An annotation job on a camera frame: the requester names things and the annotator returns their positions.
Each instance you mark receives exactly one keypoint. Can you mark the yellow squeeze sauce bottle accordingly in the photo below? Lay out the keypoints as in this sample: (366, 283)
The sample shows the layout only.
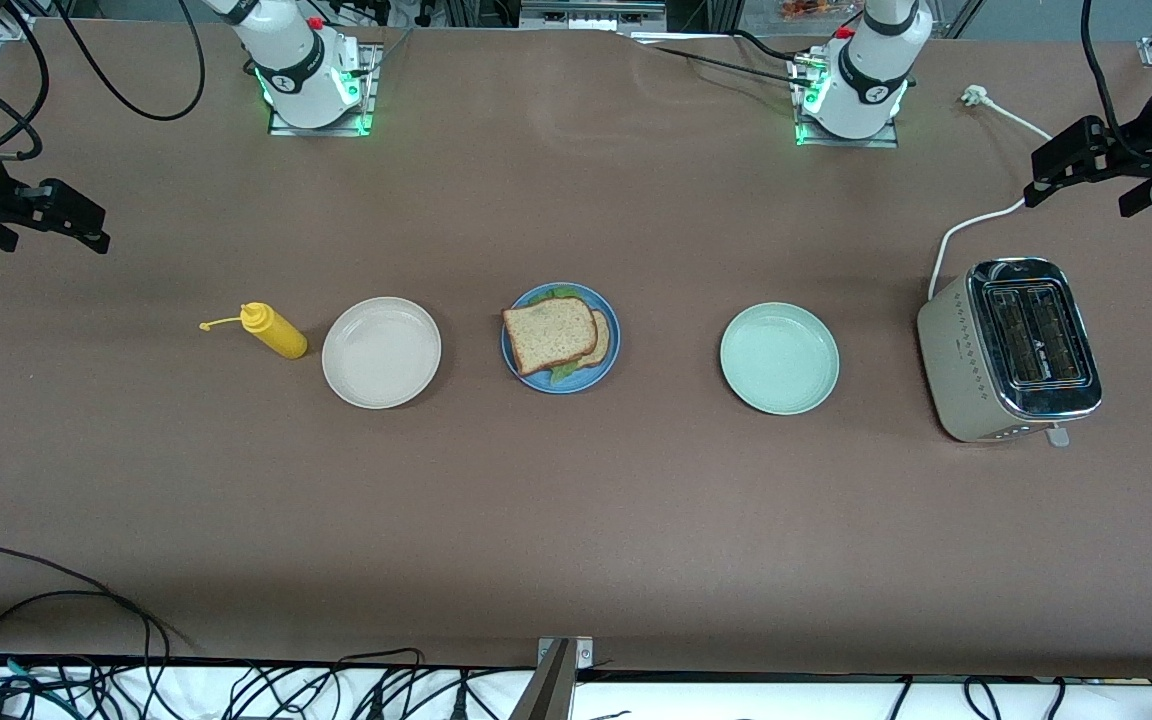
(276, 335)

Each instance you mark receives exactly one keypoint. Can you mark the brown bread slice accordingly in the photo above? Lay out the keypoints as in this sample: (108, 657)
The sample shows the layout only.
(548, 335)
(601, 345)

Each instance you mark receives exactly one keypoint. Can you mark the green lettuce leaf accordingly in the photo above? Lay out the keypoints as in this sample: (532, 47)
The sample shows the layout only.
(562, 373)

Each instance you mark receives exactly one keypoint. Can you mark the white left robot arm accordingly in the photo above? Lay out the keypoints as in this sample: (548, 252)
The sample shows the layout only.
(866, 80)

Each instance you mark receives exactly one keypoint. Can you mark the cream white round plate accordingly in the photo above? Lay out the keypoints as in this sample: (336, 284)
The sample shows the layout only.
(381, 352)

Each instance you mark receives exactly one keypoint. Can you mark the mint green round plate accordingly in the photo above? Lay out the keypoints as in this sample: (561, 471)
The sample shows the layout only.
(779, 358)

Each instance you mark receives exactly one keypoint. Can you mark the blue round plate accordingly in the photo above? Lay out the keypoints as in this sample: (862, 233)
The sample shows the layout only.
(611, 335)

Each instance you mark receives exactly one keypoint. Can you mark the silver two-slot toaster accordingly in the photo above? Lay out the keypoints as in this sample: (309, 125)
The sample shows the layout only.
(956, 360)

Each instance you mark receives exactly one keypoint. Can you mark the orange patterned object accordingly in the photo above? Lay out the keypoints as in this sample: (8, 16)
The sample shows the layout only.
(811, 8)

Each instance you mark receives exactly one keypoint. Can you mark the aluminium frame rail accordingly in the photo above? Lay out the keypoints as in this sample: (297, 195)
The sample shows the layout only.
(591, 12)

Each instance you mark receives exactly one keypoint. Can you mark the metal table edge bracket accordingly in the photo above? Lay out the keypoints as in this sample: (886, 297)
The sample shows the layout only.
(551, 690)

